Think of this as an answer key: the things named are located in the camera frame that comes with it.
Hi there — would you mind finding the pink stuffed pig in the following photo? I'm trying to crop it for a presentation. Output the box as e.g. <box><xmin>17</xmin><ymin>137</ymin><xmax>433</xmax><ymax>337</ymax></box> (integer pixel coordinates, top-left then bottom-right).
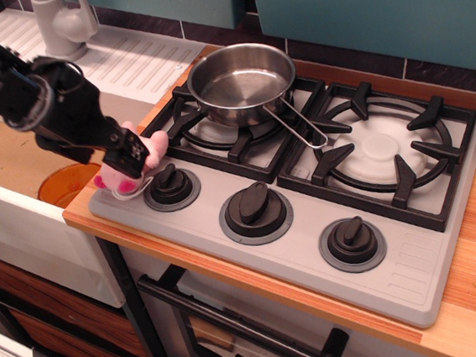
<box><xmin>93</xmin><ymin>121</ymin><xmax>169</xmax><ymax>200</ymax></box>

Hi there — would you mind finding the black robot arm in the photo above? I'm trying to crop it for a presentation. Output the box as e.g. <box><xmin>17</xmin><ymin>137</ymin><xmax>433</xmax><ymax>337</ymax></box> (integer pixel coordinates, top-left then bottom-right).
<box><xmin>0</xmin><ymin>45</ymin><xmax>151</xmax><ymax>178</ymax></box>

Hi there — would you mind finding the orange plastic bowl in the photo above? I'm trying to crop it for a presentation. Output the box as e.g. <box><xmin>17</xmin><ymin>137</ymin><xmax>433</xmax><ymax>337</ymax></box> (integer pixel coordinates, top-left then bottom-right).
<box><xmin>37</xmin><ymin>163</ymin><xmax>101</xmax><ymax>208</ymax></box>

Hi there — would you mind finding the toy oven door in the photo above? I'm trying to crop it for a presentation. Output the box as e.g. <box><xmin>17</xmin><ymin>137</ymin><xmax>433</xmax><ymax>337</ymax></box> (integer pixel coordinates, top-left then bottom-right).
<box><xmin>128</xmin><ymin>259</ymin><xmax>426</xmax><ymax>357</ymax></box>

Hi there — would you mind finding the wooden drawer unit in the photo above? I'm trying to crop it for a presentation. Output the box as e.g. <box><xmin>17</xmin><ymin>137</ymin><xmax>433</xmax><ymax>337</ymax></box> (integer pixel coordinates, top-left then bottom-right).
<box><xmin>0</xmin><ymin>260</ymin><xmax>149</xmax><ymax>357</ymax></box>

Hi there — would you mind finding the black left burner grate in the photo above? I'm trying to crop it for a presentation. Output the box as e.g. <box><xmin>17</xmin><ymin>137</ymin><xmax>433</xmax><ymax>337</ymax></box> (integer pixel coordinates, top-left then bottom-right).
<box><xmin>142</xmin><ymin>83</ymin><xmax>327</xmax><ymax>184</ymax></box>

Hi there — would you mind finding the grey toy faucet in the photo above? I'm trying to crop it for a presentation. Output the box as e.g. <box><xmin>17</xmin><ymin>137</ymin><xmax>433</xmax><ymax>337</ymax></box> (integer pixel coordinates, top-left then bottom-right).
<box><xmin>31</xmin><ymin>0</ymin><xmax>99</xmax><ymax>61</ymax></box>

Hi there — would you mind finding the grey toy stove top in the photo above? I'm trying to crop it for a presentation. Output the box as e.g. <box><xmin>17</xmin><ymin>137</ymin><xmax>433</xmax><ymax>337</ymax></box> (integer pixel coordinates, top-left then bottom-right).
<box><xmin>90</xmin><ymin>78</ymin><xmax>468</xmax><ymax>327</ymax></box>

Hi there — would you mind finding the black left stove knob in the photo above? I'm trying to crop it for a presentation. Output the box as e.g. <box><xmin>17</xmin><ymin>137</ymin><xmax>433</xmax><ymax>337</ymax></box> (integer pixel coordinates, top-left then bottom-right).
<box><xmin>144</xmin><ymin>163</ymin><xmax>201</xmax><ymax>213</ymax></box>

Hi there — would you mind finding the black burner grate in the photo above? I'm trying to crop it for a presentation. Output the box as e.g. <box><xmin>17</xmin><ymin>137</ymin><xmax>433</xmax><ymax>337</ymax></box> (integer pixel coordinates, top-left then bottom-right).
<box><xmin>277</xmin><ymin>82</ymin><xmax>476</xmax><ymax>233</ymax></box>
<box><xmin>142</xmin><ymin>83</ymin><xmax>327</xmax><ymax>184</ymax></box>

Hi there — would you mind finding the black middle stove knob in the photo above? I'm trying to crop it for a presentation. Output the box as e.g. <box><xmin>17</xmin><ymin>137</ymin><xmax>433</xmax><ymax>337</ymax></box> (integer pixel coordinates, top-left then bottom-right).
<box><xmin>219</xmin><ymin>181</ymin><xmax>294</xmax><ymax>246</ymax></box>

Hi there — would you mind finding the stainless steel pan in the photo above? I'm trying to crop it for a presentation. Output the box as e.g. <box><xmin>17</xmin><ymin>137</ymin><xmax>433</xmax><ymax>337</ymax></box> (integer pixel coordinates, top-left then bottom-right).
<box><xmin>186</xmin><ymin>43</ymin><xmax>329</xmax><ymax>150</ymax></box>

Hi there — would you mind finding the black oven door handle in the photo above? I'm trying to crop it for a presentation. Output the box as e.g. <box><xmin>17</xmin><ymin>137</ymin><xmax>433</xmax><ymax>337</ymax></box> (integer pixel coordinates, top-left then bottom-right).
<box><xmin>137</xmin><ymin>275</ymin><xmax>348</xmax><ymax>357</ymax></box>

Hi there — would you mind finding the black right stove knob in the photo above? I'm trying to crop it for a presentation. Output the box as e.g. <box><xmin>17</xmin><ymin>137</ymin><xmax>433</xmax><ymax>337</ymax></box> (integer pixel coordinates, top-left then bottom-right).
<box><xmin>319</xmin><ymin>216</ymin><xmax>387</xmax><ymax>274</ymax></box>

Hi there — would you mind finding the white toy sink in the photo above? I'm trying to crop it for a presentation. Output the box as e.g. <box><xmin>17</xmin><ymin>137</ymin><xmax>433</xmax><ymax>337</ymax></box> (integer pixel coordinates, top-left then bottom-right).
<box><xmin>0</xmin><ymin>0</ymin><xmax>233</xmax><ymax>319</ymax></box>

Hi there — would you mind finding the black right burner grate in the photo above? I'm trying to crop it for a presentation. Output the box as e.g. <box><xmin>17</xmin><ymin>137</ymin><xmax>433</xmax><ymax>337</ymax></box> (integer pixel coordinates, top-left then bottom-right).
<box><xmin>277</xmin><ymin>82</ymin><xmax>476</xmax><ymax>233</ymax></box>

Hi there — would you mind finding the black stove knob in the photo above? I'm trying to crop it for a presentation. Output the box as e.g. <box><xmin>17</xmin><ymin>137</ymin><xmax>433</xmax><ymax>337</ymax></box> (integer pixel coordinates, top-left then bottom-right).
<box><xmin>219</xmin><ymin>181</ymin><xmax>294</xmax><ymax>246</ymax></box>
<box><xmin>144</xmin><ymin>163</ymin><xmax>201</xmax><ymax>213</ymax></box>
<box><xmin>319</xmin><ymin>216</ymin><xmax>387</xmax><ymax>274</ymax></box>

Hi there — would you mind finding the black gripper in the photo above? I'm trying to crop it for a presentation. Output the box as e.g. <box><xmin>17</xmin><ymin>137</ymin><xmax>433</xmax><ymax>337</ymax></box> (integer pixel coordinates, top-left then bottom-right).
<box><xmin>32</xmin><ymin>56</ymin><xmax>149</xmax><ymax>179</ymax></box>

